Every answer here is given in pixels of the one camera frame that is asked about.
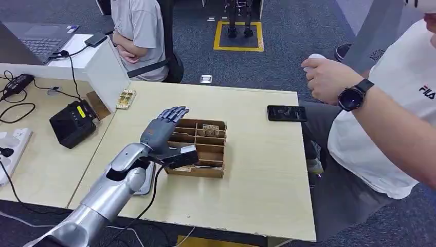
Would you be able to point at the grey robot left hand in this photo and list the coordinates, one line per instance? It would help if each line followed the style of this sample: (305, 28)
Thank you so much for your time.
(160, 131)

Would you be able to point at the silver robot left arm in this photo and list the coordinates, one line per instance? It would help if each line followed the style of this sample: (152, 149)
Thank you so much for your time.
(109, 191)

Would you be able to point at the pale printed card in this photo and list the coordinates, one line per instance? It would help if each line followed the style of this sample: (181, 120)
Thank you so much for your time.
(185, 168)

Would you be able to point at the stack of printed cards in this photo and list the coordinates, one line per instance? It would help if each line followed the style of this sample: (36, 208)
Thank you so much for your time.
(125, 99)

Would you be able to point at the brown printed card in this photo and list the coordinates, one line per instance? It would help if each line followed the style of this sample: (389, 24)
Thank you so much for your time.
(210, 130)

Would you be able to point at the grey card reader device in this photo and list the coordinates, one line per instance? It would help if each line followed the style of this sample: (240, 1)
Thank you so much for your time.
(148, 182)

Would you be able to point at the wooden compartment box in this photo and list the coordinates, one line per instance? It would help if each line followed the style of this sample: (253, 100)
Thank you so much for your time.
(211, 163)

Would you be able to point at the black office chair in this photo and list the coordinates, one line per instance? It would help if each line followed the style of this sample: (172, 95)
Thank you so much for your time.
(173, 64)

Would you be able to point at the silver floor socket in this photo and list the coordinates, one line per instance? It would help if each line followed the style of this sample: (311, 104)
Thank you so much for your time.
(205, 79)

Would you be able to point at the white desk partition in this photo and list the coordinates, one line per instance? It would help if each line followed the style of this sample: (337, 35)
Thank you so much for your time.
(102, 73)

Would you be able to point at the seated person's hand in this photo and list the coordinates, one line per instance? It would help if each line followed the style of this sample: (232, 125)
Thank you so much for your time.
(126, 56)

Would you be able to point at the black desktop device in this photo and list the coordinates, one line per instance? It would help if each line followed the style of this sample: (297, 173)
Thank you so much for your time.
(72, 125)

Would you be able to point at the seated person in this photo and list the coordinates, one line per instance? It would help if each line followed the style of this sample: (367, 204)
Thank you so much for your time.
(139, 34)

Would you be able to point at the yellow floor tape square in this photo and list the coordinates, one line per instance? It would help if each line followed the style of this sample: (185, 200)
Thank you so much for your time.
(218, 37)

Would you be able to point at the small dark phone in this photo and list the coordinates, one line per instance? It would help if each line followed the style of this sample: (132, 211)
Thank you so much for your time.
(96, 39)

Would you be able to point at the black smartphone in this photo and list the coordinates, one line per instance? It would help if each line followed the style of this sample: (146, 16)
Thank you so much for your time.
(286, 113)

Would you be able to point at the black robot legs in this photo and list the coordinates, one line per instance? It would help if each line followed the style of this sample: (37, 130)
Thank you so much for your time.
(240, 20)

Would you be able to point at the white power strip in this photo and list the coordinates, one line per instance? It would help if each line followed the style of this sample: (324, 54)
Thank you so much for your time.
(13, 146)

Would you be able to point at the black power adapter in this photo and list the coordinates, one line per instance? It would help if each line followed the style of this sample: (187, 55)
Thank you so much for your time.
(17, 84)

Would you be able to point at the grey laptop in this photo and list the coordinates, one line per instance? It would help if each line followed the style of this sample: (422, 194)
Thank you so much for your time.
(39, 41)

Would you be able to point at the black plug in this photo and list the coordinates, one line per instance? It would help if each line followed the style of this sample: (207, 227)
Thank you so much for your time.
(5, 152)

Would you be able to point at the white handheld controller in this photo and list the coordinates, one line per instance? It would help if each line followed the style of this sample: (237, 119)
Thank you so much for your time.
(315, 57)

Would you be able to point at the person's hand with watch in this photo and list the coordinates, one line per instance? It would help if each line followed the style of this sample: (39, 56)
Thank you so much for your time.
(327, 80)

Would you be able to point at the dark wristwatch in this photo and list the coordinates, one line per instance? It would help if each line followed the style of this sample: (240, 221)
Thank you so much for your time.
(352, 97)

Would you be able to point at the dark shoe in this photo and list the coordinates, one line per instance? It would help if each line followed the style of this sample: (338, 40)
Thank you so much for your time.
(342, 51)

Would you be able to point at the person in white shirt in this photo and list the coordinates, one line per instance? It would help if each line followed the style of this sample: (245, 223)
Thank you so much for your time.
(391, 136)

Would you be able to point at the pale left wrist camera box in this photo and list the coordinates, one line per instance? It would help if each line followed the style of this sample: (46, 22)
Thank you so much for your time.
(185, 156)

